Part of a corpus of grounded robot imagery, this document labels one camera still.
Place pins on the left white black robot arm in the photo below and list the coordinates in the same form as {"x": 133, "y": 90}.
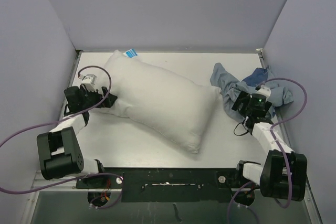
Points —
{"x": 58, "y": 150}

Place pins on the blue pillowcase with fish print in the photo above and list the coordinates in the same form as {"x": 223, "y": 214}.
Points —
{"x": 231, "y": 87}

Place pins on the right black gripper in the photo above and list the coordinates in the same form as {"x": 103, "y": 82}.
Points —
{"x": 241, "y": 99}

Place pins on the white pillow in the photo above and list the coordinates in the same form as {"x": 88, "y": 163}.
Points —
{"x": 169, "y": 103}

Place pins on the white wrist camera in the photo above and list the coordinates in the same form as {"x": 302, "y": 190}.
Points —
{"x": 88, "y": 81}
{"x": 264, "y": 90}

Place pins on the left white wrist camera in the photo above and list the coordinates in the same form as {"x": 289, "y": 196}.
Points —
{"x": 88, "y": 81}

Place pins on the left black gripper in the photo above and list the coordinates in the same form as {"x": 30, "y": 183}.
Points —
{"x": 106, "y": 102}

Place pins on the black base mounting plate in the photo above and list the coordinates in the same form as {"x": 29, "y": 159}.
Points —
{"x": 194, "y": 193}

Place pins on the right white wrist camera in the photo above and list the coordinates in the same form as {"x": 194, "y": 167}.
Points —
{"x": 264, "y": 90}

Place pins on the aluminium frame rail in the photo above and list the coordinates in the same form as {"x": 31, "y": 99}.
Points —
{"x": 275, "y": 183}

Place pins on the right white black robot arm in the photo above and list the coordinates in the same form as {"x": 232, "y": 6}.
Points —
{"x": 278, "y": 156}

